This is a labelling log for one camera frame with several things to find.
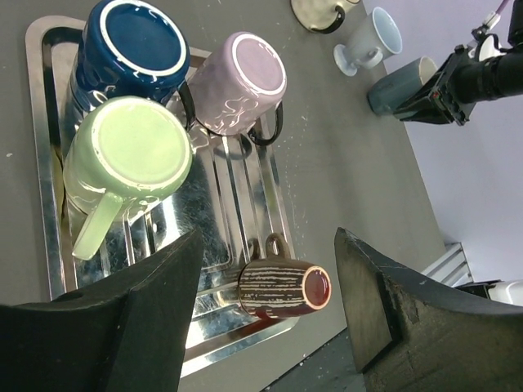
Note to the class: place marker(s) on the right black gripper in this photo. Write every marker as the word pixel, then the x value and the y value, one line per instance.
pixel 440 104

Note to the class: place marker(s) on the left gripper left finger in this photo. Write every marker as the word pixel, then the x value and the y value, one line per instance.
pixel 126 332

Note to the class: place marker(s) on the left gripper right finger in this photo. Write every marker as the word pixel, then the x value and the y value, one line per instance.
pixel 410 333

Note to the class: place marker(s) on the grey blue mug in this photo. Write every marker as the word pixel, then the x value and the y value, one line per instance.
pixel 388 93

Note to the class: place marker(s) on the pale blue footed mug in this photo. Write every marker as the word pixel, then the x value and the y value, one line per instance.
pixel 375 39

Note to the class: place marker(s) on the cream speckled mug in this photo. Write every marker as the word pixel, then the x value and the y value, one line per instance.
pixel 322 16

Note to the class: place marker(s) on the light green mug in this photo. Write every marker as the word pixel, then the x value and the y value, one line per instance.
pixel 127 156

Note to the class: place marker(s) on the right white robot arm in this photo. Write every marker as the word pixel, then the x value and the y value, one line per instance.
pixel 470 75

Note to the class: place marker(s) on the dark red brown mug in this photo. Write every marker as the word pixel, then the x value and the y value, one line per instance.
pixel 280 287

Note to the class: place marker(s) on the lilac mug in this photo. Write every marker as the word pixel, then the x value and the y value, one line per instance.
pixel 238 83

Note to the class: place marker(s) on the dark blue mug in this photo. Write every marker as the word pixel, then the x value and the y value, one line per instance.
pixel 129 48

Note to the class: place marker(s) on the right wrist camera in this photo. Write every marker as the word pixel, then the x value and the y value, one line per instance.
pixel 485 45

